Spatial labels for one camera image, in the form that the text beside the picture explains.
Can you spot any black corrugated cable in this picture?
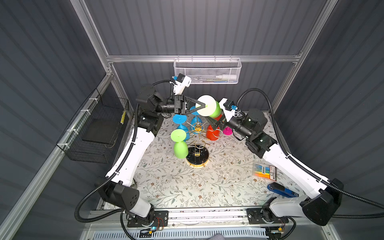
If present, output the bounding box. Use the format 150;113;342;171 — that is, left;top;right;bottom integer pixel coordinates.
236;88;384;219
74;79;175;223

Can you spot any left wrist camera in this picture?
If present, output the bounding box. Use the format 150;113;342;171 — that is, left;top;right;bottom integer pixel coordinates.
173;74;192;95

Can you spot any gold wine glass rack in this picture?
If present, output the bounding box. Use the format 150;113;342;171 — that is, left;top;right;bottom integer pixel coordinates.
186;120;211;168

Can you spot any blue wine glass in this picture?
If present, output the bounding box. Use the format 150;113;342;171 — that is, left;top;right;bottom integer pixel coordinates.
190;112;203;130
173;115;190;141

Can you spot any left blue wine glass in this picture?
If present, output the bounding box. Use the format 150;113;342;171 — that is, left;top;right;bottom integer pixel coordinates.
173;115;190;141

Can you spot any white wire mesh basket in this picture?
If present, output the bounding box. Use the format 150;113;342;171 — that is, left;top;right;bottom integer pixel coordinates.
173;57;242;85

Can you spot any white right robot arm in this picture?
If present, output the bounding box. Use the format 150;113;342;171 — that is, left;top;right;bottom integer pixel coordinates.
206;107;344;226

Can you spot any floral table mat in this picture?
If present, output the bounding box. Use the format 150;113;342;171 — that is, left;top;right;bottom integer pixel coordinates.
103;112;307;210

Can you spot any white tube in basket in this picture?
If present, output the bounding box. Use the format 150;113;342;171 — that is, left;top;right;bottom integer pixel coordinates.
215;75;238;81

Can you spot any red wine glass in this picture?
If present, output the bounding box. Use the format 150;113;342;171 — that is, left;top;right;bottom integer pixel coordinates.
206;125;223;141

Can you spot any back blue wine glass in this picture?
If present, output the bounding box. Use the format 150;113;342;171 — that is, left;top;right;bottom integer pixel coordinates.
190;112;203;130

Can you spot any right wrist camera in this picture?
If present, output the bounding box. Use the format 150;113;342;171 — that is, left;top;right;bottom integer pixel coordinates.
219;98;240;122

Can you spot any green wine glass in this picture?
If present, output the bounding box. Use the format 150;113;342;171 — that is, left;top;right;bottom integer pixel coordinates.
171;129;189;159
197;95;222;118

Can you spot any blue stapler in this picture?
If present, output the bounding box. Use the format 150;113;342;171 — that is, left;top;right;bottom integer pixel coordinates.
267;183;299;198

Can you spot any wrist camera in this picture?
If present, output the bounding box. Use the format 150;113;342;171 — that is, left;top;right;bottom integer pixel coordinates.
219;98;240;122
173;74;192;95

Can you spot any magenta wine glass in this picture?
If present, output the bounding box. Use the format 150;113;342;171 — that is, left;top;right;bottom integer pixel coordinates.
223;127;233;136

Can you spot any black wire basket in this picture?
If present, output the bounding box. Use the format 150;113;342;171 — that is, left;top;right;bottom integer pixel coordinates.
57;90;130;164

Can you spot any right black corrugated cable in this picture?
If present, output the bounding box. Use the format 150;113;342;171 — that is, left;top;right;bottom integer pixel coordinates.
236;88;384;219

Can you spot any pack of coloured markers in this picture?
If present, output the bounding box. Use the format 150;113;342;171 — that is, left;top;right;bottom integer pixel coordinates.
253;164;277;181

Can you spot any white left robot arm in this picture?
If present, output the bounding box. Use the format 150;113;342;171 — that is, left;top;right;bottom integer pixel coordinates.
97;85;208;219

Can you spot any left black corrugated cable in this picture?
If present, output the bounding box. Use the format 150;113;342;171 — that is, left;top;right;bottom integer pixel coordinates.
74;79;175;223

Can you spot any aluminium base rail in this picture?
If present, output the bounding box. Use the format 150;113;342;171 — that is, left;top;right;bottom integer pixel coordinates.
80;207;340;240

